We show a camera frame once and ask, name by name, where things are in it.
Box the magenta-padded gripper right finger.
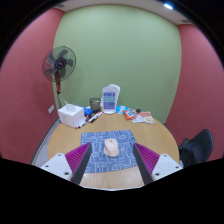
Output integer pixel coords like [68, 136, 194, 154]
[132, 142, 184, 185]

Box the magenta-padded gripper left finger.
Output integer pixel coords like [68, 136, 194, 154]
[40, 142, 93, 185]

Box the light blue packet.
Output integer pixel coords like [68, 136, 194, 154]
[115, 105, 127, 115]

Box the acrylic sign stand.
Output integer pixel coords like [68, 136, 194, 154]
[101, 85, 118, 115]

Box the white tissue box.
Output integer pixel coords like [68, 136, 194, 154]
[57, 100, 86, 129]

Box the white whiteboard marker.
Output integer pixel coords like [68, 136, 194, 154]
[87, 111, 103, 124]
[75, 119, 86, 130]
[81, 114, 93, 126]

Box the blue patterned mouse pad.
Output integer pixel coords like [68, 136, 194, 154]
[80, 129, 139, 174]

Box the cream white computer mouse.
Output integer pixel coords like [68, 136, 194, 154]
[103, 137, 120, 158]

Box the black mesh pen cup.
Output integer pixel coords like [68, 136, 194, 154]
[89, 97, 102, 113]

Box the blue whiteboard eraser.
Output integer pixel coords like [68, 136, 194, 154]
[83, 106, 94, 117]

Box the white orange snack packet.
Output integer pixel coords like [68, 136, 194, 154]
[143, 111, 156, 125]
[132, 112, 148, 124]

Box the black office chair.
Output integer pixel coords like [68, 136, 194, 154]
[178, 128, 215, 168]

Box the red black standing fan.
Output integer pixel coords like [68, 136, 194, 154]
[41, 45, 77, 109]

